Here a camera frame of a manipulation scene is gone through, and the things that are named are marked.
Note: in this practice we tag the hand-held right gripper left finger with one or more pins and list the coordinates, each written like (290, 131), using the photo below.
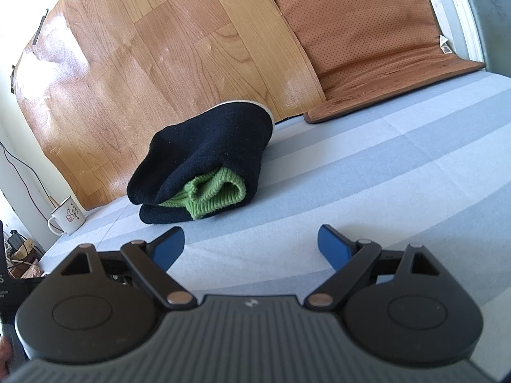
(167, 247)

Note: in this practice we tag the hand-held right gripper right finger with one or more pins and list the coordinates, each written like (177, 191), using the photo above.
(333, 247)

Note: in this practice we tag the black garment with green cuff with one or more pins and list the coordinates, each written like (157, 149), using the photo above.
(203, 163)

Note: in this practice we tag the person's left hand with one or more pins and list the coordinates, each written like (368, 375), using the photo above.
(4, 353)

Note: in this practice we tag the black power adapter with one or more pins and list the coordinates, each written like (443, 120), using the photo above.
(16, 241)

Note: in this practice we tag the white enamel mug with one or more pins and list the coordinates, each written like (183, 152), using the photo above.
(68, 215)

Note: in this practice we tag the striped grey bed sheet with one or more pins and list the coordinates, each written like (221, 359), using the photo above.
(359, 159)

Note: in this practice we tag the wooden stick in mug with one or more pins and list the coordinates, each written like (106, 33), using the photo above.
(52, 200)

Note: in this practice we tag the wood pattern vinyl sheet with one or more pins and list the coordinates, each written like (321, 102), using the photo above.
(159, 68)

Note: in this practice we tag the black tape strip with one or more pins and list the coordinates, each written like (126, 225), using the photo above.
(40, 30)
(12, 79)

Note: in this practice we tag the brown perforated mat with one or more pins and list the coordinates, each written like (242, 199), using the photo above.
(379, 36)

